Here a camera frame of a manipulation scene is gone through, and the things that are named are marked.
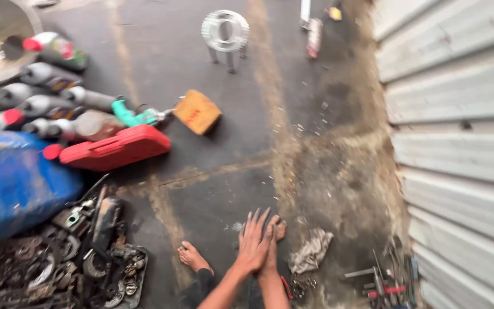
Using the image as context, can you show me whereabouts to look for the person's left hand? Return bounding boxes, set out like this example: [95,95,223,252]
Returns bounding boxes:
[234,208,276,276]

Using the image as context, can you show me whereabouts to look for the person's right hand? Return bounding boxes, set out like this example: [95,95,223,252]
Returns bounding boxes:
[256,215,282,280]

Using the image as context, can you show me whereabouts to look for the dirty grey rag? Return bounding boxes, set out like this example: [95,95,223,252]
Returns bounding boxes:
[288,227,334,275]

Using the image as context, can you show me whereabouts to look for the person's left foot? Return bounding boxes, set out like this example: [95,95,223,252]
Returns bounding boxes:
[177,240,214,276]

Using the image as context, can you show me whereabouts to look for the person's dark trousers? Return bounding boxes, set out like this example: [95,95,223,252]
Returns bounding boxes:
[178,268,266,309]

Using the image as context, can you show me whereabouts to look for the heap of hand tools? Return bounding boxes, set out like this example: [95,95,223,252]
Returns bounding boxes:
[344,235,420,309]

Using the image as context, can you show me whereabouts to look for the yellow cardboard box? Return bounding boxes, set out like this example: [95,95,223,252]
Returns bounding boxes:
[172,89,223,136]

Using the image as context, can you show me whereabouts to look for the red plastic tool case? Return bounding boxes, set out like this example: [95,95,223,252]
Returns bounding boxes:
[43,124,172,172]

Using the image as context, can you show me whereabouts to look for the green power drill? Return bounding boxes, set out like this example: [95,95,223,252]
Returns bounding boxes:
[111,99,175,128]

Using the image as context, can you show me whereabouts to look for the red and white spray can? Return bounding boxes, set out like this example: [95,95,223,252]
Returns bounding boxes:
[306,17,324,59]

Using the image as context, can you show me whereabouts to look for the grey metal roller shutter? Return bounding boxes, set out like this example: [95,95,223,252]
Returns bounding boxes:
[369,0,494,309]

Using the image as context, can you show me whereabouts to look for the white plastic stool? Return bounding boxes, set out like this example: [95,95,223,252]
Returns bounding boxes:
[201,9,250,74]

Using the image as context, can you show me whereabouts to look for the white tube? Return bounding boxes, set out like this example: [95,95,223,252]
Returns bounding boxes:
[299,0,312,30]

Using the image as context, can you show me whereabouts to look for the heap of scrap metal parts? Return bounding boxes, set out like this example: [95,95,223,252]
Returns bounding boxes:
[0,174,149,309]

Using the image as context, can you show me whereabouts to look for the pile of grey oil bottles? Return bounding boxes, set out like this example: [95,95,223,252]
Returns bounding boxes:
[0,31,126,143]

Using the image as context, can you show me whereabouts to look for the blue plastic drum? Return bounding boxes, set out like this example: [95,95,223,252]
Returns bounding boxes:
[0,130,85,254]

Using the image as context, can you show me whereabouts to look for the red handled tool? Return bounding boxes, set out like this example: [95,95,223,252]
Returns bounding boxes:
[280,276,294,301]

